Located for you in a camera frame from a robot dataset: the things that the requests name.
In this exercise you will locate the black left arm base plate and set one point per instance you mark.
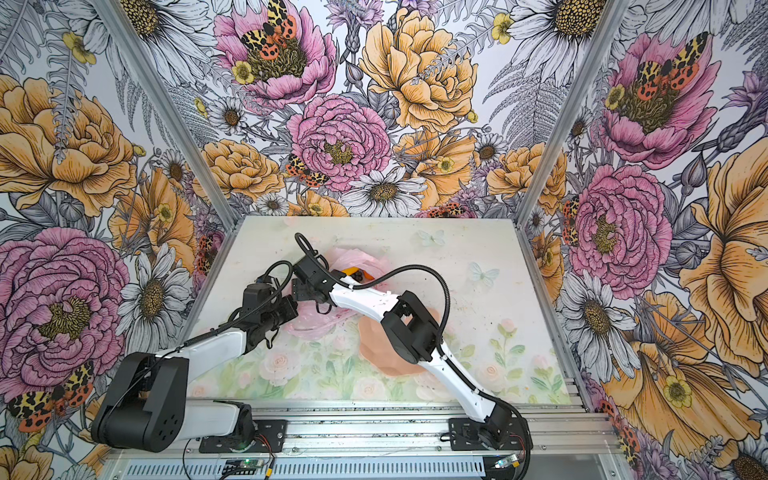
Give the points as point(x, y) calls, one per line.
point(259, 436)

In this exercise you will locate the aluminium front rail frame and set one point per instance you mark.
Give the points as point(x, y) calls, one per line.
point(377, 440)

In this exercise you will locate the pink round plate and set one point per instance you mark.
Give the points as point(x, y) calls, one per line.
point(376, 348)

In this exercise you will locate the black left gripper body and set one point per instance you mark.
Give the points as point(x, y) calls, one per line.
point(280, 313)

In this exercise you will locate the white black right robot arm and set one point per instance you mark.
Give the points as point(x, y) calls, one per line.
point(417, 338)

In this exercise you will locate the green circuit board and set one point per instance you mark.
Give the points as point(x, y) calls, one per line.
point(245, 467)

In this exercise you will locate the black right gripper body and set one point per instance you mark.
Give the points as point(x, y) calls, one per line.
point(304, 289)

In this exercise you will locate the aluminium right corner post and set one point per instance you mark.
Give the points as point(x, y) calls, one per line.
point(605, 32)

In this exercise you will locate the aluminium left corner post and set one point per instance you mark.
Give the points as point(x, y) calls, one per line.
point(138, 58)

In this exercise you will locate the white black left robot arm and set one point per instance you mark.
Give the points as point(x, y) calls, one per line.
point(147, 406)

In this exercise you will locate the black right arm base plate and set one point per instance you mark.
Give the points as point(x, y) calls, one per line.
point(465, 434)

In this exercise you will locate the aluminium corner post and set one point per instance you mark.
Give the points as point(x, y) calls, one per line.
point(605, 32)
point(138, 58)

